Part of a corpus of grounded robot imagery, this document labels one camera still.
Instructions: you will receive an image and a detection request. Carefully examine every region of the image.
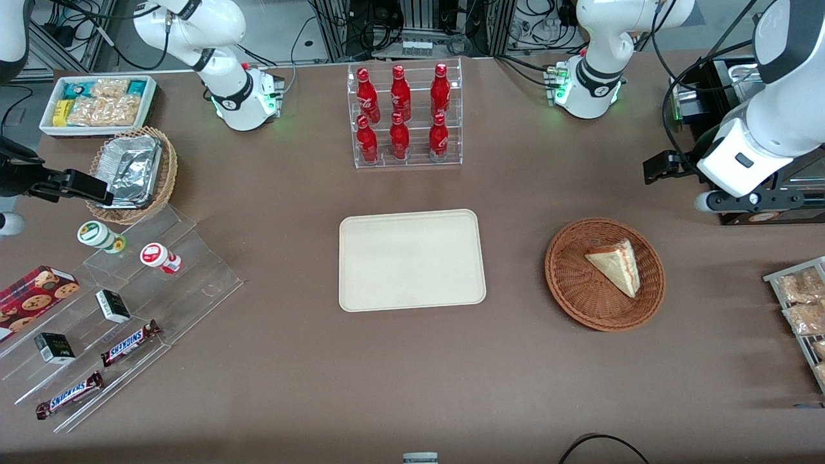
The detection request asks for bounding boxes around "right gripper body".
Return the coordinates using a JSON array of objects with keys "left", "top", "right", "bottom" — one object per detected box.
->
[{"left": 0, "top": 137, "right": 49, "bottom": 197}]

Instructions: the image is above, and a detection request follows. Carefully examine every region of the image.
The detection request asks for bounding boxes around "triangular sandwich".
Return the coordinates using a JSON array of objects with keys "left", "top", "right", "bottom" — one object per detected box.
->
[{"left": 584, "top": 238, "right": 641, "bottom": 299}]

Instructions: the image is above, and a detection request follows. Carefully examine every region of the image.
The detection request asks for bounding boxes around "aluminium foil tray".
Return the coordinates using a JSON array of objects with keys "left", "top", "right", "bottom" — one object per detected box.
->
[{"left": 90, "top": 134, "right": 163, "bottom": 210}]

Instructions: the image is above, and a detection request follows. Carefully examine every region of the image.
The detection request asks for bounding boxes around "light tan wicker basket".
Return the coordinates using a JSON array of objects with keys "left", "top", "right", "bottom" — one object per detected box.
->
[{"left": 85, "top": 126, "right": 179, "bottom": 226}]

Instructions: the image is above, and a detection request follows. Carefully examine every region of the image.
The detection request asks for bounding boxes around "grey metal tray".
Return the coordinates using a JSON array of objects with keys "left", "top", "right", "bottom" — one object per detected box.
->
[{"left": 762, "top": 256, "right": 825, "bottom": 394}]

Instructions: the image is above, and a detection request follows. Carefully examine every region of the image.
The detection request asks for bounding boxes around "brown round wicker basket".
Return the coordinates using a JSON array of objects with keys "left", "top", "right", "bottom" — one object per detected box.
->
[{"left": 545, "top": 217, "right": 666, "bottom": 333}]

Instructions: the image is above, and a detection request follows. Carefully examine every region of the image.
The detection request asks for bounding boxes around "beige plastic tray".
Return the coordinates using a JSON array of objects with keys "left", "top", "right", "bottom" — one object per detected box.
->
[{"left": 338, "top": 208, "right": 487, "bottom": 313}]

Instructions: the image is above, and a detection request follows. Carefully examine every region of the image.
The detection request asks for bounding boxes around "green lid yogurt cup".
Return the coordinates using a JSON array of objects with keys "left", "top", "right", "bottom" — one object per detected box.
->
[{"left": 77, "top": 220, "right": 127, "bottom": 254}]

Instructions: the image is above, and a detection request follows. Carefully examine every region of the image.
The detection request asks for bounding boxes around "white rectangular snack bin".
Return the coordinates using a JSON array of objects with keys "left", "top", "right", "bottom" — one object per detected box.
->
[{"left": 40, "top": 75, "right": 158, "bottom": 139}]

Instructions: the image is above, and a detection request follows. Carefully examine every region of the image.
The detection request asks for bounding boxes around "black display cabinet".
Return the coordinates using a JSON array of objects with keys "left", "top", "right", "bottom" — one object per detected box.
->
[{"left": 670, "top": 57, "right": 825, "bottom": 226}]

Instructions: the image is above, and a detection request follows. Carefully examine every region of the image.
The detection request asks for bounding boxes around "clear cracker bag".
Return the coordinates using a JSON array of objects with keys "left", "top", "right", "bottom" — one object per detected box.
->
[
  {"left": 90, "top": 78, "right": 130, "bottom": 99},
  {"left": 66, "top": 95, "right": 142, "bottom": 128}
]

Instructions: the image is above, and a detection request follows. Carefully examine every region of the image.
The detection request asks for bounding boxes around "red lid yogurt cup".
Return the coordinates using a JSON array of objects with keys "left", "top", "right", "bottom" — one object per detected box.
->
[{"left": 140, "top": 242, "right": 182, "bottom": 275}]

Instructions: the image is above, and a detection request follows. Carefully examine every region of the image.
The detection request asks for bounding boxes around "red chocolate chip cookie box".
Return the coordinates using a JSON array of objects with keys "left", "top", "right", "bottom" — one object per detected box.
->
[{"left": 0, "top": 266, "right": 81, "bottom": 342}]

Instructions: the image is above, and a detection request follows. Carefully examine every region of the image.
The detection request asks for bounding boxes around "small black carton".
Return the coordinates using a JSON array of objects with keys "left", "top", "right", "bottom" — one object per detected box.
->
[
  {"left": 34, "top": 333, "right": 76, "bottom": 365},
  {"left": 95, "top": 289, "right": 131, "bottom": 324}
]

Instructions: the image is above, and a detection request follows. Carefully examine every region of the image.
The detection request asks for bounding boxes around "clear acrylic stepped stand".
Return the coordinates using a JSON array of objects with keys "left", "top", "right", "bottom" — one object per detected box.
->
[{"left": 0, "top": 204, "right": 244, "bottom": 434}]

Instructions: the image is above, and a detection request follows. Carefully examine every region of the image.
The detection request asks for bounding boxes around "Snickers chocolate bar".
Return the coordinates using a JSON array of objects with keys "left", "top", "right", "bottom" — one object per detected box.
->
[
  {"left": 101, "top": 319, "right": 162, "bottom": 368},
  {"left": 35, "top": 371, "right": 104, "bottom": 420}
]

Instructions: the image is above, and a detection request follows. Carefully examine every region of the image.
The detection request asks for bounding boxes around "red cola bottle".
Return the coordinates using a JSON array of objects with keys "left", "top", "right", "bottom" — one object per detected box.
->
[
  {"left": 391, "top": 64, "right": 412, "bottom": 122},
  {"left": 431, "top": 63, "right": 451, "bottom": 120},
  {"left": 429, "top": 113, "right": 449, "bottom": 162},
  {"left": 390, "top": 112, "right": 411, "bottom": 160},
  {"left": 356, "top": 68, "right": 382, "bottom": 124},
  {"left": 356, "top": 115, "right": 380, "bottom": 164}
]

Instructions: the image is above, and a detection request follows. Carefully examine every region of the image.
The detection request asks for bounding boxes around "clear acrylic bottle rack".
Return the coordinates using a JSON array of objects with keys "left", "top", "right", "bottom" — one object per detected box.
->
[{"left": 348, "top": 57, "right": 463, "bottom": 169}]

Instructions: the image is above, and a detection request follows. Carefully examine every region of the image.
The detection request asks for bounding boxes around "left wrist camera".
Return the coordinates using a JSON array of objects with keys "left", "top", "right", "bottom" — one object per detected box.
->
[{"left": 694, "top": 189, "right": 825, "bottom": 215}]

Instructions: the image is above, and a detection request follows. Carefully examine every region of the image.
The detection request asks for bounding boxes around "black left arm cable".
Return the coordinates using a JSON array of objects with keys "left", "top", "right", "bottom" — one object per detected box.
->
[{"left": 651, "top": 0, "right": 774, "bottom": 178}]

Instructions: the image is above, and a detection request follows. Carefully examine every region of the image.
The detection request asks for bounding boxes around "black looped cable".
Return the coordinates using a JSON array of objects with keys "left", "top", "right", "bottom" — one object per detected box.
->
[{"left": 559, "top": 434, "right": 652, "bottom": 464}]

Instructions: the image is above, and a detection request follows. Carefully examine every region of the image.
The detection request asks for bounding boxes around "aluminium frame rack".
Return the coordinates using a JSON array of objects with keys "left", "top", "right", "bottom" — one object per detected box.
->
[{"left": 309, "top": 0, "right": 516, "bottom": 62}]

